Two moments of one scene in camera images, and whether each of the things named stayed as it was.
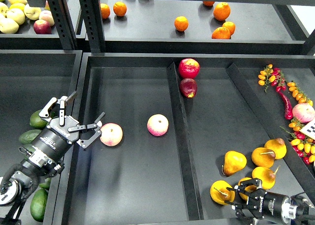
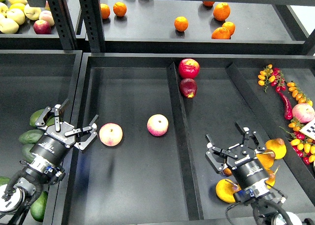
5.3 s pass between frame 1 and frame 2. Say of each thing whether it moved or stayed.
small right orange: stayed
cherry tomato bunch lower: stayed
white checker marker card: stayed
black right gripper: moved
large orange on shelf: stayed
